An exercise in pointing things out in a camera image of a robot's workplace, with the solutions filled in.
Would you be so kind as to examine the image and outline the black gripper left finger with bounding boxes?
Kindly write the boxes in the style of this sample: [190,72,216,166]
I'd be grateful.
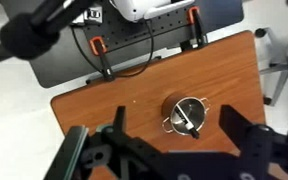
[100,105,172,180]

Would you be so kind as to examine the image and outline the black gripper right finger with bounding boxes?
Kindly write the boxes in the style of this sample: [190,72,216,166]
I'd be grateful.
[218,104,275,180]

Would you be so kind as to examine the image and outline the black gripper side plate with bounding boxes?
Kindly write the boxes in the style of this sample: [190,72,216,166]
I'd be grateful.
[43,124,89,180]

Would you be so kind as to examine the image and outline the grey office chair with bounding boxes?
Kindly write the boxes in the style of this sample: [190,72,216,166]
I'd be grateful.
[254,26,288,108]

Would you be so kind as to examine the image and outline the orange and black clamp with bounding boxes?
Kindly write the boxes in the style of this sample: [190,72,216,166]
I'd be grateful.
[89,35,116,82]
[179,5,209,53]

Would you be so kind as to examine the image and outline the black perforated breadboard plate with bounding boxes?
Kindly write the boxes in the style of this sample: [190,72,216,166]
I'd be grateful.
[72,0,202,52]

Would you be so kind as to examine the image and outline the white VR headset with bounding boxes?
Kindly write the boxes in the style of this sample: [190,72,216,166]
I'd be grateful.
[109,0,197,23]

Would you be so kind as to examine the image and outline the steel pot with handles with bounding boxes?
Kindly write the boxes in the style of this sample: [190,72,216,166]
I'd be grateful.
[160,92,212,137]

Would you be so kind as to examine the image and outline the thin black cable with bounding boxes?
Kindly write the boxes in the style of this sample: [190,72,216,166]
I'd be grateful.
[71,19,156,78]

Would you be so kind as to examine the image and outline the aluminium extrusion rail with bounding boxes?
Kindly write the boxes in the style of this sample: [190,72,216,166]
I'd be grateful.
[71,5,104,27]

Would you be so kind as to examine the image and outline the black cable bundle with wrap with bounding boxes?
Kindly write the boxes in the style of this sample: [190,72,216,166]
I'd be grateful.
[0,0,95,74]

